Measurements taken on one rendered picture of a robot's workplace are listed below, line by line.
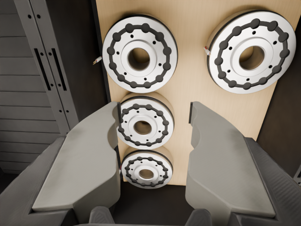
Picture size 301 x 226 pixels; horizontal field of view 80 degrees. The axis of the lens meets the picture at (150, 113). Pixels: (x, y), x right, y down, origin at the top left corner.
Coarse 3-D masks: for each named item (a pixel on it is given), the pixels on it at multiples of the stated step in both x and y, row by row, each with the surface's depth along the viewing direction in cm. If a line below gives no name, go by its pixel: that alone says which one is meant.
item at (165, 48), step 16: (144, 16) 22; (112, 32) 23; (128, 32) 23; (144, 32) 23; (160, 32) 23; (112, 48) 24; (160, 48) 23; (112, 64) 25; (160, 64) 25; (128, 80) 26; (144, 80) 26; (160, 80) 26
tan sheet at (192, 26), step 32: (96, 0) 24; (128, 0) 24; (160, 0) 23; (192, 0) 23; (224, 0) 23; (256, 0) 22; (288, 0) 22; (192, 32) 25; (192, 64) 27; (192, 96) 30; (224, 96) 29; (256, 96) 29; (256, 128) 32
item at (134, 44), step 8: (136, 40) 23; (144, 40) 23; (128, 48) 23; (144, 48) 23; (152, 48) 23; (120, 56) 24; (128, 56) 24; (152, 56) 23; (128, 64) 24; (152, 64) 24; (128, 72) 25; (136, 72) 25; (144, 72) 25
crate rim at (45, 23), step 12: (36, 0) 16; (48, 0) 16; (36, 12) 16; (48, 12) 16; (48, 24) 17; (48, 36) 17; (48, 48) 18; (60, 48) 18; (60, 60) 18; (60, 72) 20; (60, 84) 20; (60, 96) 20; (72, 96) 20; (72, 108) 21; (72, 120) 22; (300, 156) 22; (300, 168) 22; (300, 180) 23
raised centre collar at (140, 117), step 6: (138, 114) 29; (144, 114) 29; (132, 120) 29; (138, 120) 29; (144, 120) 29; (150, 120) 28; (132, 126) 29; (156, 126) 29; (132, 132) 30; (138, 132) 31; (150, 132) 30; (138, 138) 31; (144, 138) 30
